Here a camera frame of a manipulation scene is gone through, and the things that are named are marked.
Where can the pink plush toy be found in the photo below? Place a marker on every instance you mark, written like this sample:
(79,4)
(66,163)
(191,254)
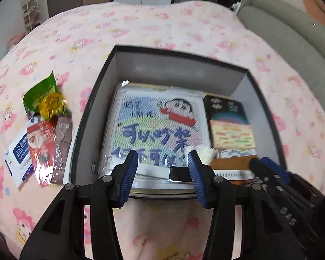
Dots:
(16,40)

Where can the white wall charger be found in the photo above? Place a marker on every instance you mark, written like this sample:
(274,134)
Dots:
(237,6)

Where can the pink printed blanket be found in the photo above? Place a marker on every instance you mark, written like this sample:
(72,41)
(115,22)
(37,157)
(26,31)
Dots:
(178,24)

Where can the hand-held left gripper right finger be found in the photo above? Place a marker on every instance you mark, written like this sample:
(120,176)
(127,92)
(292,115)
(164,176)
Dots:
(199,181)

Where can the brown box with white edge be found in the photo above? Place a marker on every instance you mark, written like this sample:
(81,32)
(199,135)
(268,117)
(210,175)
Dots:
(230,164)

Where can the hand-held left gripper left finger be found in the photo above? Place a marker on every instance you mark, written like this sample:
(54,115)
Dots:
(128,178)

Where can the cartoon bead art kit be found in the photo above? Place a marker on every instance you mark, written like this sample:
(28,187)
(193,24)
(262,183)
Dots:
(151,130)

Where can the red white packet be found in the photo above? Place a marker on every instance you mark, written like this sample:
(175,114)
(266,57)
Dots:
(42,154)

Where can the purple black screen protector box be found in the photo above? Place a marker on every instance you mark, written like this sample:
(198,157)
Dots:
(224,108)

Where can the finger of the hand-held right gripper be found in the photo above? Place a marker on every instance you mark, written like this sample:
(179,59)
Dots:
(276,168)
(256,165)

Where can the green snack packet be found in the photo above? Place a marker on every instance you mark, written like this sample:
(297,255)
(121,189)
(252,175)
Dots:
(39,92)

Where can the white wipes packet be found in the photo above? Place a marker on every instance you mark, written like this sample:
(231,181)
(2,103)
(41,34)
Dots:
(17,154)

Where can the black cardboard shoe box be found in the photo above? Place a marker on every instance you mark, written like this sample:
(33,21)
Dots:
(178,67)

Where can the white shelf rack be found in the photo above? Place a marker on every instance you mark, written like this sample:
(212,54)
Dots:
(29,16)

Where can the brown sachet packet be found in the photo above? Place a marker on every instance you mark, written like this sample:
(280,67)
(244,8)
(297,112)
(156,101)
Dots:
(61,151)

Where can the yellow cartoon card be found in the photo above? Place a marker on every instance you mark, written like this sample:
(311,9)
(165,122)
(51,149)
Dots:
(231,135)

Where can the yellow candy wrapper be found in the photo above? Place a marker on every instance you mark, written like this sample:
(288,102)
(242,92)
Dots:
(52,105)

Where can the small black glossy card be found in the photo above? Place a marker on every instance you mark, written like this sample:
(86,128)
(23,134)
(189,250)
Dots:
(178,173)

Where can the grey green bed headboard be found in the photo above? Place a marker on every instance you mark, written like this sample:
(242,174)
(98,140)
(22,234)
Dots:
(287,27)

